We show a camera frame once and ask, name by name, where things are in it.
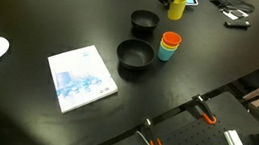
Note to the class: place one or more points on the orange plastic cup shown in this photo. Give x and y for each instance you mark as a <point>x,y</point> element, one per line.
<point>171,39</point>

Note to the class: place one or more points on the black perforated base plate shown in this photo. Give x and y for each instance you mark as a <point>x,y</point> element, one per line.
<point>194,138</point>

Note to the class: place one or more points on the black clamp with orange grip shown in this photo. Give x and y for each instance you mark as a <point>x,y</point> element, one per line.
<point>153,138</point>
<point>205,112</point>

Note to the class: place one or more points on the white and blue book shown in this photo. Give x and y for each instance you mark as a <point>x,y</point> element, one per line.
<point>80,77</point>

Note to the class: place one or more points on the silver aluminium bracket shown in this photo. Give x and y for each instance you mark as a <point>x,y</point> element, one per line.
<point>234,140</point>

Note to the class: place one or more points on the small black bowl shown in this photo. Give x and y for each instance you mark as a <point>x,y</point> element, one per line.
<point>145,19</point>

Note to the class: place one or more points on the large black bowl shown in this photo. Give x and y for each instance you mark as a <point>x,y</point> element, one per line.
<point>135,54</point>

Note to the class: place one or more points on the blue plastic cup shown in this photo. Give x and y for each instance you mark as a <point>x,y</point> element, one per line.
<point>165,55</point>

